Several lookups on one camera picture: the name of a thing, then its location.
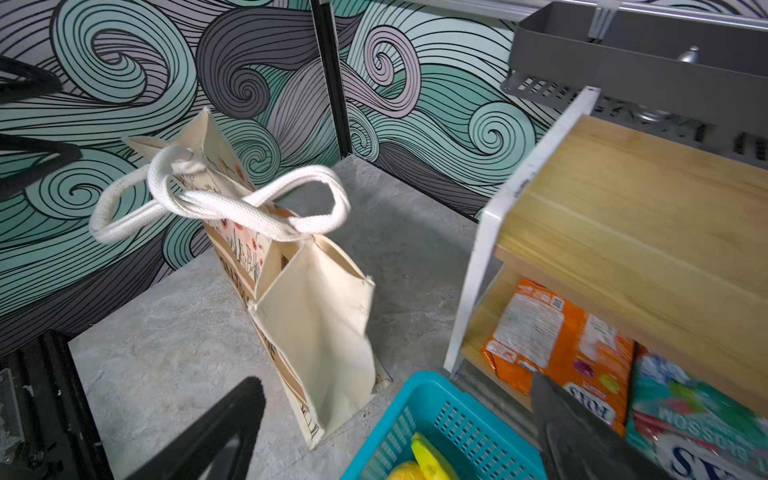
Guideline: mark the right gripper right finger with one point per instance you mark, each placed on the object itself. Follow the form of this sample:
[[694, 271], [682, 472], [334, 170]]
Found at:
[[575, 444]]

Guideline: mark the black metal wall tray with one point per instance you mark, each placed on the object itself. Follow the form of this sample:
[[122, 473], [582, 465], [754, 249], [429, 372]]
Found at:
[[696, 78]]

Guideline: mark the teal plastic basket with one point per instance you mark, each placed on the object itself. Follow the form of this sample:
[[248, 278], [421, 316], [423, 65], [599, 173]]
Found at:
[[476, 443]]

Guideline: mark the floral canvas tote bag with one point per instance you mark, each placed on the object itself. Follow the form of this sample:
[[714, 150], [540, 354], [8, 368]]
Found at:
[[308, 301]]

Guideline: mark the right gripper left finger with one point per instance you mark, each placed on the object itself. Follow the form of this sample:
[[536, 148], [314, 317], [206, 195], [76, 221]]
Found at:
[[219, 445]]

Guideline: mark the white wooden two-tier shelf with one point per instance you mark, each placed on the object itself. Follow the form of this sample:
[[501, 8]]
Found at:
[[665, 242]]

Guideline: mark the green Fox's candy bag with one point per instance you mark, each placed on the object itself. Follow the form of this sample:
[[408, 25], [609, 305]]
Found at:
[[690, 429]]

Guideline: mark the single yellow banana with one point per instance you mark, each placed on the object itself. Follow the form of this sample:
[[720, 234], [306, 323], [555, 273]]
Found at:
[[432, 462]]

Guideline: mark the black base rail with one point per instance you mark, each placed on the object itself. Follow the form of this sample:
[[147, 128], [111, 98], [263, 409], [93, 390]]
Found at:
[[47, 428]]

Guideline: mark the small yellow pear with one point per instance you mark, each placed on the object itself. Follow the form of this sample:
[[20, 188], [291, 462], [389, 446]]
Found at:
[[409, 470]]

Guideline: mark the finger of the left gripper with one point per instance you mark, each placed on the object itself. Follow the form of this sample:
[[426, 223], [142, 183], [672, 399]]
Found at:
[[54, 156], [28, 81]]

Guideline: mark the orange candy bag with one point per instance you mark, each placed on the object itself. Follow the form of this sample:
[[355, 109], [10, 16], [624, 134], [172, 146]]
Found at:
[[542, 332]]

